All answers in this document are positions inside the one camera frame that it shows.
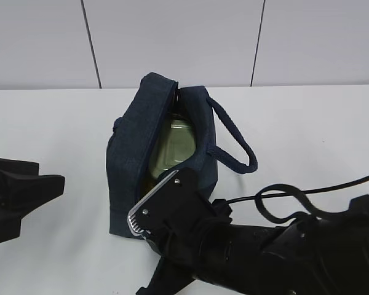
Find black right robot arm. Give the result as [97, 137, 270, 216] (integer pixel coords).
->
[138, 195, 369, 294]

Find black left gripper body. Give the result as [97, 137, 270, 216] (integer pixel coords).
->
[0, 158, 40, 227]

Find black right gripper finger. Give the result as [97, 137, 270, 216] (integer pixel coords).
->
[136, 257, 194, 295]

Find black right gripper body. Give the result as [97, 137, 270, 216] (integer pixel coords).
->
[145, 192, 233, 280]

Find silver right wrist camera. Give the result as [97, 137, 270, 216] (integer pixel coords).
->
[127, 168, 198, 237]

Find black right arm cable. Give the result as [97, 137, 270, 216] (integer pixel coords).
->
[224, 170, 369, 224]

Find navy blue insulated lunch bag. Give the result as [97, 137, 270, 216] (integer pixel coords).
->
[106, 72, 258, 238]

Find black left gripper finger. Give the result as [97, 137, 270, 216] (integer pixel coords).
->
[0, 212, 22, 243]
[0, 174, 65, 218]

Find green lidded glass food container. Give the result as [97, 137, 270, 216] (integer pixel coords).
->
[148, 113, 196, 179]

